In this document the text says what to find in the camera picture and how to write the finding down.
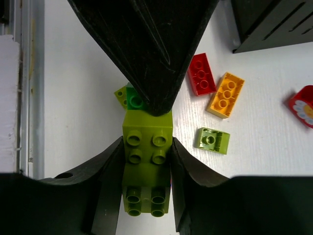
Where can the aluminium table rail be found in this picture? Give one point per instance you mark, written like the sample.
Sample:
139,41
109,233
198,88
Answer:
22,81

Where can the red rectangular brick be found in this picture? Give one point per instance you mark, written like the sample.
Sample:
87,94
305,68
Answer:
200,75

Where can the lime green flat brick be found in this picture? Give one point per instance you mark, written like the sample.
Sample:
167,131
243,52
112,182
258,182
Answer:
122,97

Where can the orange rectangular brick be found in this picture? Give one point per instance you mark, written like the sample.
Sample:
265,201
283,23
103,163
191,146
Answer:
222,103

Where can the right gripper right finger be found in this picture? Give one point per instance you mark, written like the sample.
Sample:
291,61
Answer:
86,200

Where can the dark green small brick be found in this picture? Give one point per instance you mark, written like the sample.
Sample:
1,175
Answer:
134,101

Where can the lime green small brick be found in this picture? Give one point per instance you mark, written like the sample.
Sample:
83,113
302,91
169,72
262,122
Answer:
212,140

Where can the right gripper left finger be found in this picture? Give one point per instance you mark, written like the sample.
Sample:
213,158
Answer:
152,42

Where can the red rounded flower brick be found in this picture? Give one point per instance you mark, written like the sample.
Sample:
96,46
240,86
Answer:
301,105

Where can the black slotted container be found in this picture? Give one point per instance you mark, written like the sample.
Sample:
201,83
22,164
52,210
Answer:
264,24

